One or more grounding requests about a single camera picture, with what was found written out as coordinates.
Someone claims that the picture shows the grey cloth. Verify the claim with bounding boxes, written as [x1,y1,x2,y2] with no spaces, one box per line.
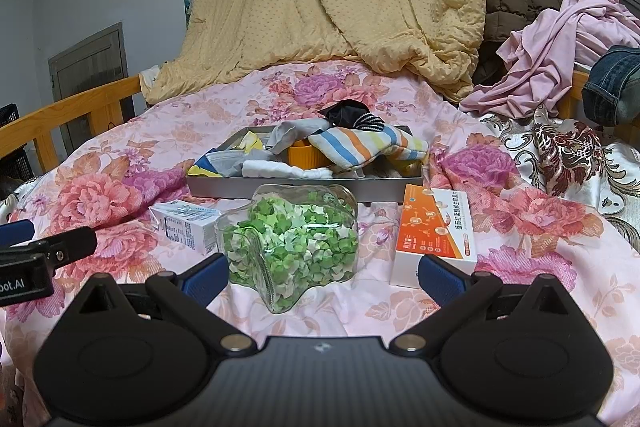
[267,119,333,154]

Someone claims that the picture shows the white blue patterned cloth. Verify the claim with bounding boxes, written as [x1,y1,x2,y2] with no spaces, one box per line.
[194,149,268,180]

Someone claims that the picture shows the pink floral quilt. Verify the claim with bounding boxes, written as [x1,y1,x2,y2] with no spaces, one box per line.
[0,59,640,427]

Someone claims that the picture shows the blue jeans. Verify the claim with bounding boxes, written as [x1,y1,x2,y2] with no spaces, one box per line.
[581,46,640,128]

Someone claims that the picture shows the orange cup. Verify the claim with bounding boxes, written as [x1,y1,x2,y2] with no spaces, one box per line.
[287,139,336,170]

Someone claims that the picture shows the grey door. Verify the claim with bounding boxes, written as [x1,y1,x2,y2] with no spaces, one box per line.
[48,22,126,148]

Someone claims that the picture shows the black beaded cloth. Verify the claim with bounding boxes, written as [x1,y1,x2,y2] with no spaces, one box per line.
[322,99,386,130]

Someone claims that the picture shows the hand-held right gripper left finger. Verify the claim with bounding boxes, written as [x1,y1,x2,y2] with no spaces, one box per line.
[75,253,256,355]

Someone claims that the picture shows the pink garment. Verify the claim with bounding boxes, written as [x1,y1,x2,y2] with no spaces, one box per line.
[459,0,640,118]

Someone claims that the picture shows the wooden bed side rail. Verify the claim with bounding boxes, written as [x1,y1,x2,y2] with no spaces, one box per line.
[0,74,143,172]

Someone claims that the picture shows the grey tray with cartoon print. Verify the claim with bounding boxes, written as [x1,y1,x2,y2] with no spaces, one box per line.
[185,124,432,202]

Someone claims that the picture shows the white blue carton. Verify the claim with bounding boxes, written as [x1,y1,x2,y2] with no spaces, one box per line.
[150,201,223,255]

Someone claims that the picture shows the wooden bed end rail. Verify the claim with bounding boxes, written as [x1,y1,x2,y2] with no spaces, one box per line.
[557,69,601,120]

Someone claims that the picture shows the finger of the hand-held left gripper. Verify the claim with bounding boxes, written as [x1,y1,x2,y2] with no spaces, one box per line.
[0,219,36,249]
[0,227,98,268]

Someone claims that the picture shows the orange white box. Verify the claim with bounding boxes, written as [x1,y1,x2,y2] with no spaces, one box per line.
[390,183,478,290]

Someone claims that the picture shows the striped pastel cloth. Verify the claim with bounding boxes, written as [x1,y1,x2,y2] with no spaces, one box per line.
[307,124,430,170]

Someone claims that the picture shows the glass jar of green stars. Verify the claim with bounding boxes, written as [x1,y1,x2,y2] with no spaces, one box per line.
[214,183,360,315]

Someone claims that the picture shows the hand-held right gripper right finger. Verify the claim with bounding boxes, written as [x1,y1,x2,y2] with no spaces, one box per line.
[390,254,571,355]

